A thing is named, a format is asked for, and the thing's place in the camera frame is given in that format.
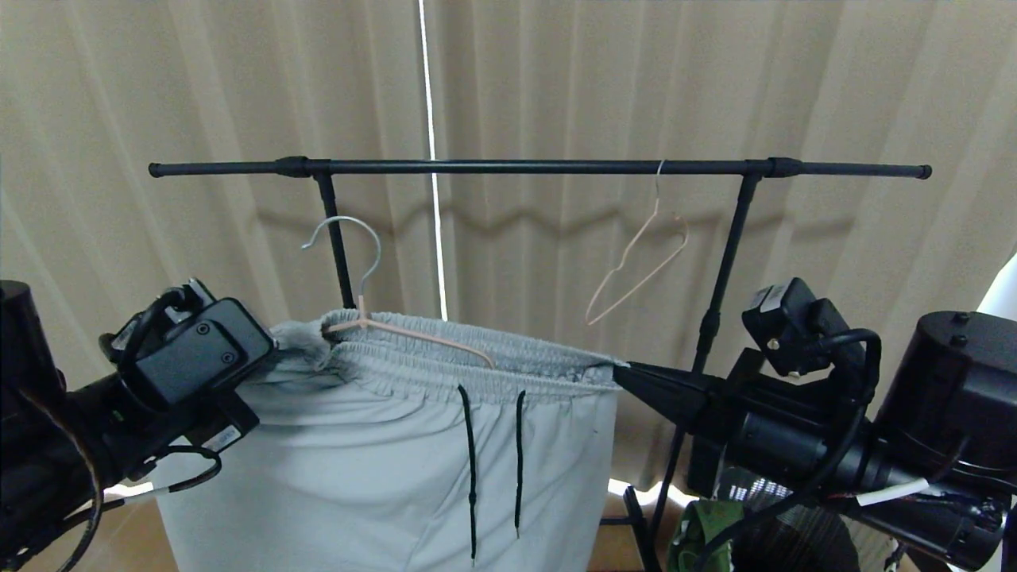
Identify green garment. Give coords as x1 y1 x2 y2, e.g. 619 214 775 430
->
666 498 745 572

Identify pink clothes hanger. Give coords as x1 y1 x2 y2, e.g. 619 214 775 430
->
301 215 498 371
585 160 691 327

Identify black clothes rack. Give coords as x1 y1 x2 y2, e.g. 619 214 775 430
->
149 156 933 572

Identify black cable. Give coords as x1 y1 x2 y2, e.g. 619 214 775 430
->
690 328 885 572
127 444 224 497

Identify white laundry basket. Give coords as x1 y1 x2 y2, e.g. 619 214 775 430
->
715 466 911 572

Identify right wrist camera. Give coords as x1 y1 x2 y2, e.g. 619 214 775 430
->
741 277 857 382

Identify beige curtain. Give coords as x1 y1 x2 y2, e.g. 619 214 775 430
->
0 0 1017 511

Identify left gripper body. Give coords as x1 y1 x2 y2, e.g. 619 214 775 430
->
179 388 261 456

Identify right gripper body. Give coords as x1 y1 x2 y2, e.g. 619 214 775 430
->
688 354 875 497

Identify pale grey shorts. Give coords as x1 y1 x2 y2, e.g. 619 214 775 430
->
151 310 630 572

